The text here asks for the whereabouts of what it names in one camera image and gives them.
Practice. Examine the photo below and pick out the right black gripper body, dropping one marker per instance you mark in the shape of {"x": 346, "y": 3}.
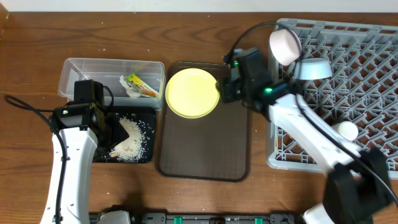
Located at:
{"x": 232, "y": 91}

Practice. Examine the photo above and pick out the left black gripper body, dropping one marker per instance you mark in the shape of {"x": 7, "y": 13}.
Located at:
{"x": 104, "y": 140}

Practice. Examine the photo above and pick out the rice and food scraps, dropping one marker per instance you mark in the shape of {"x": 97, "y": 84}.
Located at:
{"x": 130, "y": 150}

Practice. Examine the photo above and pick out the yellow plate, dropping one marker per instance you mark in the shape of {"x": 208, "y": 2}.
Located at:
{"x": 192, "y": 93}

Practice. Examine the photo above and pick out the white tissue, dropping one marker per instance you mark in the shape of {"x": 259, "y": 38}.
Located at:
{"x": 131, "y": 90}

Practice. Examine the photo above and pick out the green snack wrapper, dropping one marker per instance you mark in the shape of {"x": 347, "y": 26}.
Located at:
{"x": 141, "y": 86}

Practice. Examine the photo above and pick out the light blue bowl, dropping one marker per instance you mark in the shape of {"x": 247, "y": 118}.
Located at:
{"x": 313, "y": 69}

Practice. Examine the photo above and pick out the small white cup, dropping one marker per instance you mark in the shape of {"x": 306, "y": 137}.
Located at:
{"x": 347, "y": 129}

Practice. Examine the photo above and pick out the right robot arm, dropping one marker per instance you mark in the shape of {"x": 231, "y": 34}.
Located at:
{"x": 357, "y": 181}

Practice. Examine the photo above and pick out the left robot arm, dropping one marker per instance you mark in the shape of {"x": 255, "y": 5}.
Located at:
{"x": 79, "y": 130}

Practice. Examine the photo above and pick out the black waste tray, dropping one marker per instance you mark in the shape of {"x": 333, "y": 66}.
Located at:
{"x": 145, "y": 117}

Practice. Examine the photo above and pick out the grey dishwasher rack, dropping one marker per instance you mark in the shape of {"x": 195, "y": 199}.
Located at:
{"x": 363, "y": 86}

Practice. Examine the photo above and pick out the clear plastic bin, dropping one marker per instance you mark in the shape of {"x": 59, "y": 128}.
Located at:
{"x": 108, "y": 71}

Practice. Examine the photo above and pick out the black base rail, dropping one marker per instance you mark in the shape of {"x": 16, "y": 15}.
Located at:
{"x": 118, "y": 214}

